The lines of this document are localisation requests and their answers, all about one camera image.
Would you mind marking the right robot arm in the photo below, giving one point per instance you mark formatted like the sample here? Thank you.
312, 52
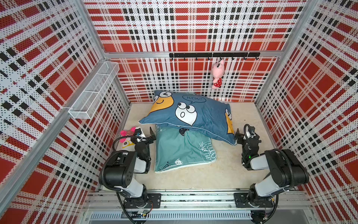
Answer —
285, 171

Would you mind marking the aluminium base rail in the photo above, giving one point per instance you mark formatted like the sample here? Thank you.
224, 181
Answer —
201, 206

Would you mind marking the teal cat pillow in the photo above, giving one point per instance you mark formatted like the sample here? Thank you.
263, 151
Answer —
179, 148

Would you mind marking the black hook rail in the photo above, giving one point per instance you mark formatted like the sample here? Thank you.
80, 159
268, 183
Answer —
215, 54

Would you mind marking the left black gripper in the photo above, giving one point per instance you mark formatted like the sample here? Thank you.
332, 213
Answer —
144, 140

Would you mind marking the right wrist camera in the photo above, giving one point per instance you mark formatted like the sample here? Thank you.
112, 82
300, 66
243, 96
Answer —
249, 131

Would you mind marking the white wire mesh basket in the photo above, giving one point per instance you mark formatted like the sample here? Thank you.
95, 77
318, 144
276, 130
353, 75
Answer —
90, 98

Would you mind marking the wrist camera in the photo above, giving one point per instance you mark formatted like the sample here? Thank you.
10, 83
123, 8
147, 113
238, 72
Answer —
139, 132
249, 131

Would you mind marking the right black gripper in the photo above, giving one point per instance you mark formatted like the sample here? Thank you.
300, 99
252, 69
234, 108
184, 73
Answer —
247, 139

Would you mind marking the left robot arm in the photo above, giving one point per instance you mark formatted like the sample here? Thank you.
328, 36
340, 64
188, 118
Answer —
130, 156

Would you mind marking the pink pig plush toy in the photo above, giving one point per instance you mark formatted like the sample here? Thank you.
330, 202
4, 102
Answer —
217, 71

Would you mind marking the blue cartoon pillow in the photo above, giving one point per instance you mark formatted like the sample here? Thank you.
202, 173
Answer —
210, 117

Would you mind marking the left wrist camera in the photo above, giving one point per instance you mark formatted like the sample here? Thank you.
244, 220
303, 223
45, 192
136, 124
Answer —
139, 132

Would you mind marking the pink striped plush doll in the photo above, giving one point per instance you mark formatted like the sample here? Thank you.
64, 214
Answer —
126, 143

